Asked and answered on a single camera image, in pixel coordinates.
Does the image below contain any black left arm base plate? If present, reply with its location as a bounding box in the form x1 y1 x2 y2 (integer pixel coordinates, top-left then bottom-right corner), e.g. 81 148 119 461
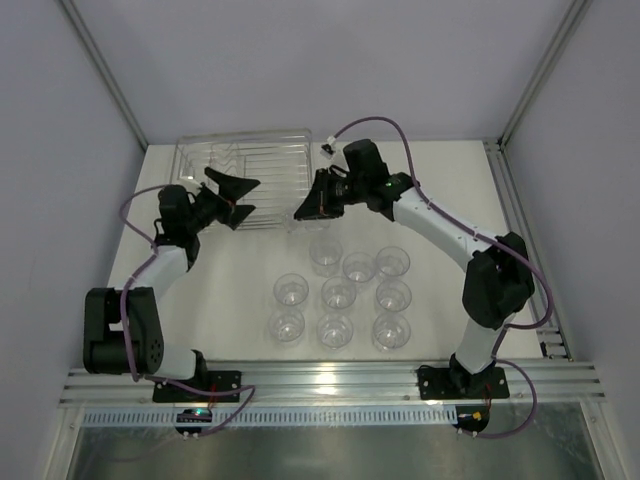
152 369 242 404

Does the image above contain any clear faceted plastic cup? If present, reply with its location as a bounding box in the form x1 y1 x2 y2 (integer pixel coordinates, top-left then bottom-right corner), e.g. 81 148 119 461
375 280 413 313
309 237 343 278
372 312 412 352
273 273 309 307
321 276 357 310
316 313 354 350
283 213 330 235
375 246 411 279
342 252 376 284
267 307 306 347

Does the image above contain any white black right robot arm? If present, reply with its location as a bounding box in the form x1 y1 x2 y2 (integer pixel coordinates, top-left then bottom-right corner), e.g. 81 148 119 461
294 139 534 398

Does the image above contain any aluminium frame post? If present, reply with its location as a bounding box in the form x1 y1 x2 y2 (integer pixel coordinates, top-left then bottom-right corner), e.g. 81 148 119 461
497 0 592 148
55 0 149 152

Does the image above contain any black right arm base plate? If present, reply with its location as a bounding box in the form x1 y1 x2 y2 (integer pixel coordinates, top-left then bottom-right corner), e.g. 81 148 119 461
416 365 510 400

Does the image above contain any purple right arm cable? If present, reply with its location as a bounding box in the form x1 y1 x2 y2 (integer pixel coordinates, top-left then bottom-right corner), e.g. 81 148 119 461
329 114 554 440

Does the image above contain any metal wire dish rack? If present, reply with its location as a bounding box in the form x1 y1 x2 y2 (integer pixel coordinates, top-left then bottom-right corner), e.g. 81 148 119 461
171 128 312 230

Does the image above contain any aluminium frame post left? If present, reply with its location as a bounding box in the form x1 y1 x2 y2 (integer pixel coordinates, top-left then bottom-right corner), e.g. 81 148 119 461
55 0 149 152

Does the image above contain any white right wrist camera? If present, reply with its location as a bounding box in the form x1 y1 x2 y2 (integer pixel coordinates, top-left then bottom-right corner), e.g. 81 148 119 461
320 142 338 161

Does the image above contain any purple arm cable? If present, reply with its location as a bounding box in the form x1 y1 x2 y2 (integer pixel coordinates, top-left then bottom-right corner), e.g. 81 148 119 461
329 114 554 440
117 183 257 436

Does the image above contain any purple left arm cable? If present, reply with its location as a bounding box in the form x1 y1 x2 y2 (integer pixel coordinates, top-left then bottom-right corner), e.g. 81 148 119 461
117 183 257 436

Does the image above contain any aluminium frame post right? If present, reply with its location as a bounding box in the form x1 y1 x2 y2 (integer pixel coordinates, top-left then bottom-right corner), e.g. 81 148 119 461
497 0 592 148

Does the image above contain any slotted grey cable duct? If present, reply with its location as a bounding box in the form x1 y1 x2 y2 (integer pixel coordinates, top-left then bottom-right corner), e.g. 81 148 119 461
81 404 458 428

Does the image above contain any aluminium mounting rail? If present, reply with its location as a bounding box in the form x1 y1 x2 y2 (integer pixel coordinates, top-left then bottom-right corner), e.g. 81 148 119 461
59 359 606 407

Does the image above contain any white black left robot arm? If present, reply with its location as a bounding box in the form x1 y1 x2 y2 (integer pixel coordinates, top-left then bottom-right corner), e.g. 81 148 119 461
83 167 260 396

